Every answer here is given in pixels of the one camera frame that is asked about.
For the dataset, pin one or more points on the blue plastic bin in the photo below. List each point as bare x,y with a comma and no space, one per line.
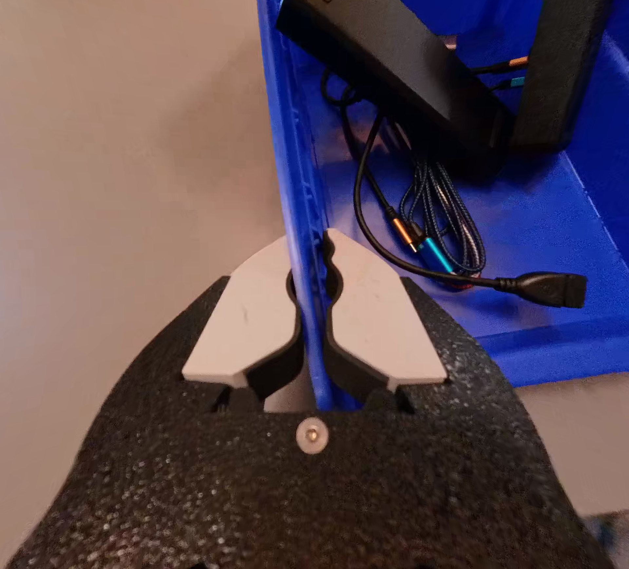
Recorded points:
530,215

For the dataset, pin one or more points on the large black electronic box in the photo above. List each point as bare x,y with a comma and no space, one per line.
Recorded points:
393,53

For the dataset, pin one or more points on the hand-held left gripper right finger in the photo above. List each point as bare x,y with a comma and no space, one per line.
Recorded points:
378,323

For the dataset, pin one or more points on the flat black antenna panel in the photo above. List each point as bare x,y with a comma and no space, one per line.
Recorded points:
565,38

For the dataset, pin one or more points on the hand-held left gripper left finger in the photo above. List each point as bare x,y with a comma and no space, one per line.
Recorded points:
241,323

